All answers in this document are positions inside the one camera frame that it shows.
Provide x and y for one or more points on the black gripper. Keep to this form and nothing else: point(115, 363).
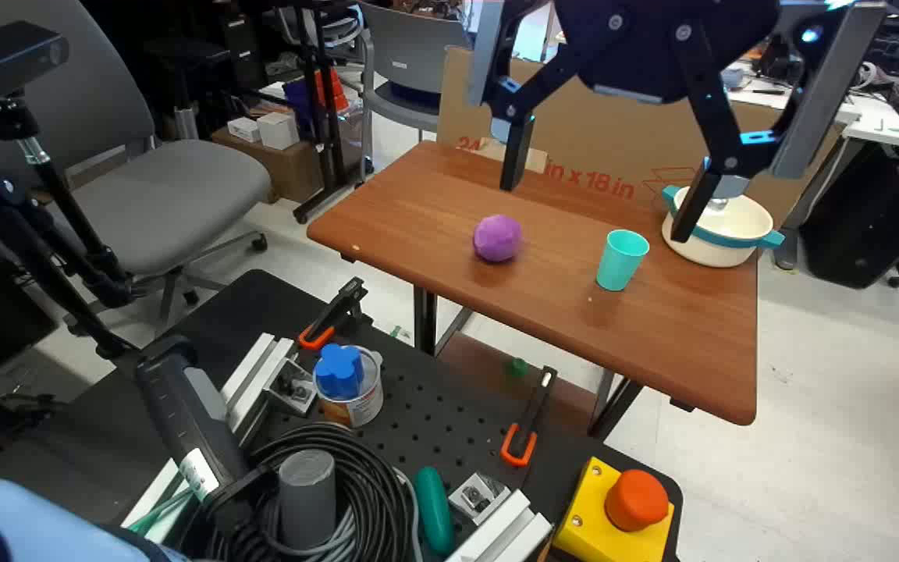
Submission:
point(656, 41)

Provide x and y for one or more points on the teal plastic cup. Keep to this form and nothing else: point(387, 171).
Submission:
point(622, 259)

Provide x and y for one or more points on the brown cardboard sheet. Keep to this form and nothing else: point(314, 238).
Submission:
point(608, 135)

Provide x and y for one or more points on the white pot lid silver knob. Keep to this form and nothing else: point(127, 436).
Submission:
point(746, 219)

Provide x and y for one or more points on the purple ball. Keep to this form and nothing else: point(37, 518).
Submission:
point(498, 238)

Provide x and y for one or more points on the white desk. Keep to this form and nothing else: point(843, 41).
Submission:
point(874, 120)

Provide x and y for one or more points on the small green object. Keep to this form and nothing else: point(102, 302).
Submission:
point(517, 366)

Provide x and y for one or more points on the black case under desk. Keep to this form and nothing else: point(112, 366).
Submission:
point(873, 214)

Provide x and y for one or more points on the black table leg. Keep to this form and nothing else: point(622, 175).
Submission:
point(426, 321)
point(615, 407)

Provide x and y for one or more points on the black metal stand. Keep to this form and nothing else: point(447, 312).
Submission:
point(327, 127)

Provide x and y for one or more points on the cardboard box with white packs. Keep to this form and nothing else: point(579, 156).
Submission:
point(288, 167)

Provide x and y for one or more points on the yellow box orange stop button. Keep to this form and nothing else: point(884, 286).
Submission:
point(601, 527)

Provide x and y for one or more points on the aluminium extrusion bar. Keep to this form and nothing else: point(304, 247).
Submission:
point(256, 380)
point(502, 527)

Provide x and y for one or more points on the grey office chair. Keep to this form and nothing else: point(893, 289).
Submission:
point(158, 198)

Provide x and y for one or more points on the grey cylinder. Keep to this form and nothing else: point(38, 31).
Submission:
point(307, 499)

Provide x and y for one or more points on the light blue cloth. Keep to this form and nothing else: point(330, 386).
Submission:
point(34, 518)

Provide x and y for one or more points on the grey chair with metal frame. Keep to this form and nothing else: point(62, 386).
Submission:
point(412, 58)

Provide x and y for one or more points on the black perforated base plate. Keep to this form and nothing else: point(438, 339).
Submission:
point(438, 410)

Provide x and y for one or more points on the black rectangular post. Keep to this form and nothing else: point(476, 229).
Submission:
point(186, 417)

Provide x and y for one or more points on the black camera tripod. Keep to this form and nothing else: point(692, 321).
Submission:
point(63, 206)

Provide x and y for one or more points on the black depth camera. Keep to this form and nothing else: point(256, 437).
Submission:
point(3, 65)

